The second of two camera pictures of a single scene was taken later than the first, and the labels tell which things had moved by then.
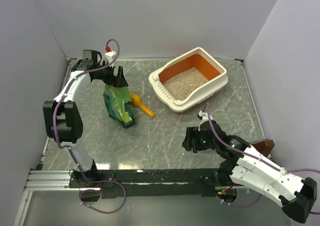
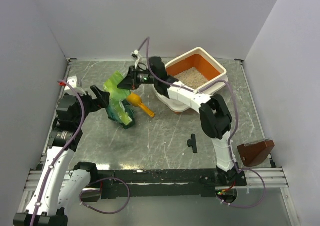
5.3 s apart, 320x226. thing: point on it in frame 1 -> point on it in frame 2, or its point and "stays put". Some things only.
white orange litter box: x=188 y=80 stays put
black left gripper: x=118 y=81 -> x=102 y=101
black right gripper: x=192 y=133 -> x=130 y=81
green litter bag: x=120 y=109 stays put
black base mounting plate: x=138 y=183 stays put
